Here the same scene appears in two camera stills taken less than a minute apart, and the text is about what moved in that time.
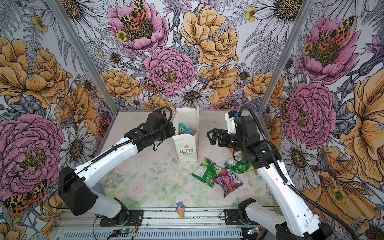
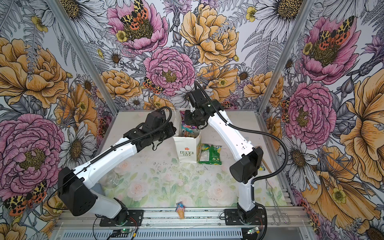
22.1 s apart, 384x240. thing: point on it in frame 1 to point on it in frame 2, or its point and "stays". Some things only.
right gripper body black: x=231 y=140 to x=193 y=118
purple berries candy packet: x=228 y=181 to x=187 y=129
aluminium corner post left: x=84 y=55 stays
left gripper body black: x=165 y=133 stays
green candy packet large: x=207 y=172 to x=209 y=154
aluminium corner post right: x=306 y=8 stays
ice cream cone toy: x=180 y=209 stays
